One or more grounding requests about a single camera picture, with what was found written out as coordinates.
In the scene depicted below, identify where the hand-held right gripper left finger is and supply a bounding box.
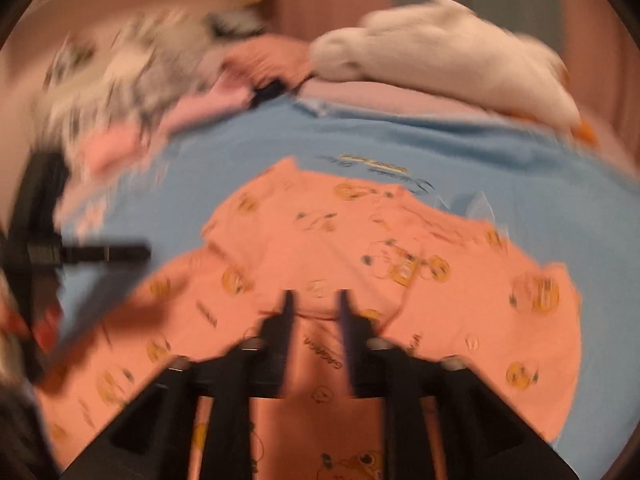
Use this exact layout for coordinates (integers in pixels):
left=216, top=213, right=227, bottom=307
left=60, top=289, right=297, bottom=480

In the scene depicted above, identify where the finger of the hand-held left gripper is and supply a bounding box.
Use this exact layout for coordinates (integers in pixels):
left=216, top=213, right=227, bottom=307
left=59, top=241, right=152, bottom=267
left=46, top=264, right=167, bottom=363

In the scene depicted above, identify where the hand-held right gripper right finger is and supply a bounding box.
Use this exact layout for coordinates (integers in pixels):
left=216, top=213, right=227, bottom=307
left=340, top=289, right=577, bottom=480

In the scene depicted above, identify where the orange cartoon print garment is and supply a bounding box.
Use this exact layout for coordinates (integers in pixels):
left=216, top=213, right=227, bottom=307
left=34, top=156, right=585, bottom=480

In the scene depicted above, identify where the pink garment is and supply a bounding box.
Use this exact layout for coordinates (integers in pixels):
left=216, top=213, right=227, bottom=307
left=54, top=80, right=253, bottom=233

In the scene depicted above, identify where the blue floral bed sheet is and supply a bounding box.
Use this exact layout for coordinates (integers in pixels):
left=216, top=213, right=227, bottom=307
left=47, top=94, right=640, bottom=461

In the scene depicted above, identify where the plaid grey cloth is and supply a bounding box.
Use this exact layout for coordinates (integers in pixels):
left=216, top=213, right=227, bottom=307
left=42, top=9, right=223, bottom=128

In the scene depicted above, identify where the dark cloth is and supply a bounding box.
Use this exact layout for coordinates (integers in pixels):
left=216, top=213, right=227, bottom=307
left=251, top=79, right=292, bottom=107

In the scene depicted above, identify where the pink blanket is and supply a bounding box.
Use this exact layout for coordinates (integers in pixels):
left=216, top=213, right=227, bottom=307
left=294, top=76, right=640, bottom=161

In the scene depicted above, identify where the salmon orange garment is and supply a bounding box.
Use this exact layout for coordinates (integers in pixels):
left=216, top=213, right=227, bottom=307
left=219, top=37, right=313, bottom=92

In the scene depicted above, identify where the white fluffy blanket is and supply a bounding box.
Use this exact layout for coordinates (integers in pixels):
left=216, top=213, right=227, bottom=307
left=309, top=0, right=598, bottom=147

